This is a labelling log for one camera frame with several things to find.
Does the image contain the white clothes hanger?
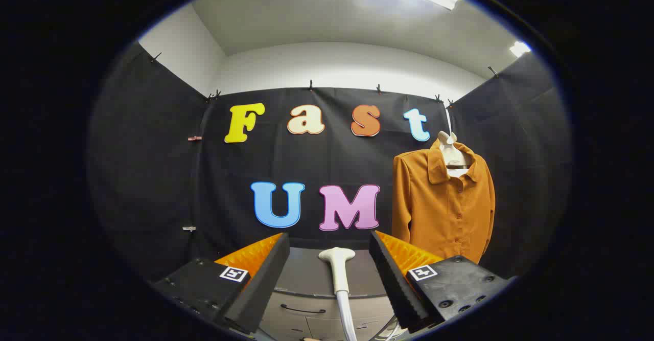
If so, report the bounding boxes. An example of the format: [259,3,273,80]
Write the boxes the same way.
[437,108,476,178]

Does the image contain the white garment steamer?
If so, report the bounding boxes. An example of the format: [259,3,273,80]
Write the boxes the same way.
[318,247,358,341]

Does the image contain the orange button shirt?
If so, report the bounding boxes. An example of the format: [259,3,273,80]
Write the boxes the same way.
[391,139,496,265]

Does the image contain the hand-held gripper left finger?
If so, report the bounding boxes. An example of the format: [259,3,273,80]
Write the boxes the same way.
[153,232,291,337]

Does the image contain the black backdrop cloth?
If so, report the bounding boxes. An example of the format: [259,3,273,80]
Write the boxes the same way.
[87,42,573,285]

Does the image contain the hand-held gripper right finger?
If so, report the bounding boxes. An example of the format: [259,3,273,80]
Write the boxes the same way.
[369,230,511,334]

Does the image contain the grey cabinet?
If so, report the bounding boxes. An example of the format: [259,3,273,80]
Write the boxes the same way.
[258,247,404,341]

